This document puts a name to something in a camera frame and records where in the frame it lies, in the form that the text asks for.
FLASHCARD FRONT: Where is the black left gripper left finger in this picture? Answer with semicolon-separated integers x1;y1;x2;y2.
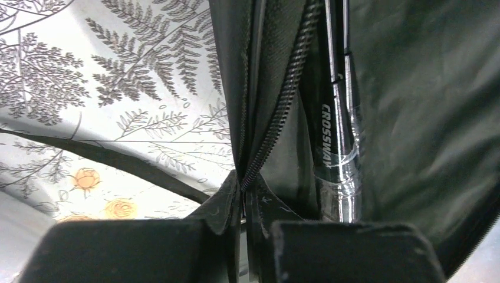
17;170;241;283

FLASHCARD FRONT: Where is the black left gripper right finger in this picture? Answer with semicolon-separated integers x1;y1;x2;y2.
244;176;448;283

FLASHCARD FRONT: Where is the black badminton racket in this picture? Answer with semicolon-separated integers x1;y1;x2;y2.
312;1;361;223

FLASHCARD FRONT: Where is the black Crossway racket bag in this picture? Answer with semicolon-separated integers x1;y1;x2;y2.
15;1;499;282

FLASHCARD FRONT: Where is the white shuttlecock tube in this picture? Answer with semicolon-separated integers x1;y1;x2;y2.
1;192;54;282

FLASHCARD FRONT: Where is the floral table mat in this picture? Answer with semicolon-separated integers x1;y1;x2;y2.
1;1;233;221

